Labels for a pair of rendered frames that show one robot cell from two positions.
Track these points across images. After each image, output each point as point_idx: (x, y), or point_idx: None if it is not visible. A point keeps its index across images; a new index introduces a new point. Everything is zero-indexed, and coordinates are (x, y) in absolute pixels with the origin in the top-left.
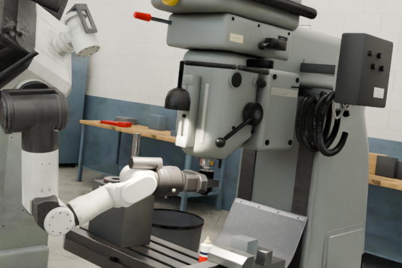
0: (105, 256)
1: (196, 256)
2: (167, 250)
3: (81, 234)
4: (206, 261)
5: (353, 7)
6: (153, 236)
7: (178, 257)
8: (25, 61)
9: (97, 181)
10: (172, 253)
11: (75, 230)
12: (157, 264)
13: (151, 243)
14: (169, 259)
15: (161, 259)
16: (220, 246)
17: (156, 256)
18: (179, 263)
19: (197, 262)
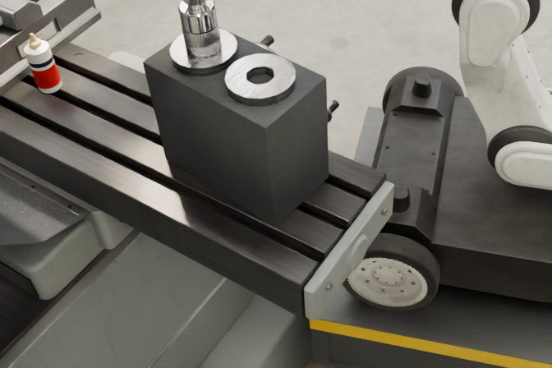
0: None
1: (60, 138)
2: (122, 143)
3: (331, 151)
4: (45, 12)
5: None
6: (166, 211)
7: (98, 121)
8: None
9: (306, 68)
10: (111, 135)
11: (356, 166)
12: (135, 80)
13: (163, 169)
14: (115, 108)
15: (130, 99)
16: (16, 2)
17: (142, 108)
18: (95, 98)
19: (61, 112)
